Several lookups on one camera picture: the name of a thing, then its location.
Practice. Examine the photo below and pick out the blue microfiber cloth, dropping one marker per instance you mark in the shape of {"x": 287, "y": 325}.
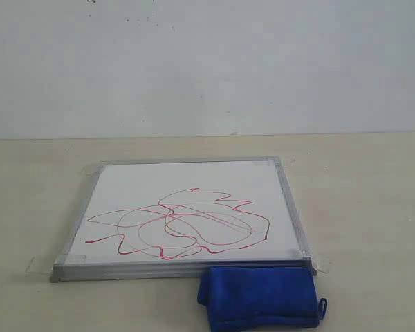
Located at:
{"x": 238, "y": 299}

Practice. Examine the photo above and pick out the aluminium framed whiteboard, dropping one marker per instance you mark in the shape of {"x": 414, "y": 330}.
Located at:
{"x": 146, "y": 219}

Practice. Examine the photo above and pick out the clear tape back right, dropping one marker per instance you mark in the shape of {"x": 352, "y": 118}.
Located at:
{"x": 286, "y": 162}

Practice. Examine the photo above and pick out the clear tape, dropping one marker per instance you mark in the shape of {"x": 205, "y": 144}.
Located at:
{"x": 315, "y": 263}
{"x": 286, "y": 162}
{"x": 50, "y": 265}

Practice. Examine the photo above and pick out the clear tape front right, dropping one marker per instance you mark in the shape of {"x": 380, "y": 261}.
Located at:
{"x": 315, "y": 263}

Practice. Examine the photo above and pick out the clear tape front left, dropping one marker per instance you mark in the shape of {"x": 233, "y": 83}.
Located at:
{"x": 50, "y": 265}

